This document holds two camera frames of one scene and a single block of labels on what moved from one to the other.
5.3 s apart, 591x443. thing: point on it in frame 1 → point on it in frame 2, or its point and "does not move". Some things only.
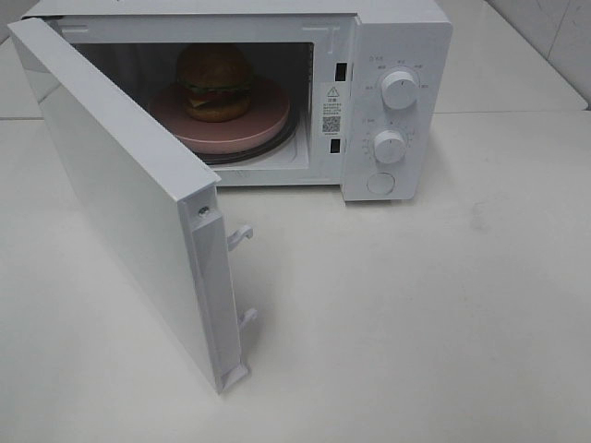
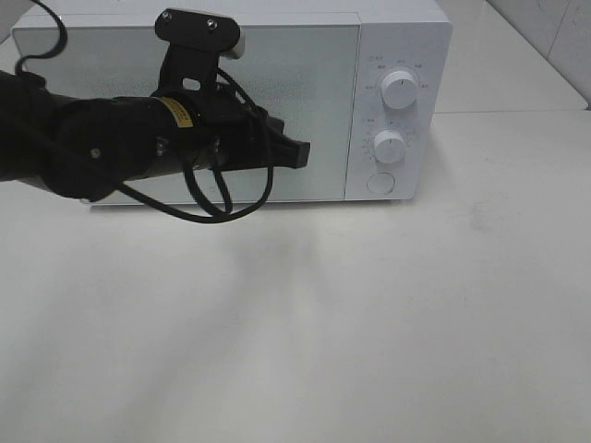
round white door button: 380,183 does not move
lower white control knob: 389,146 does not move
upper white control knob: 399,89 does not move
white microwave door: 163,196 → 304,76
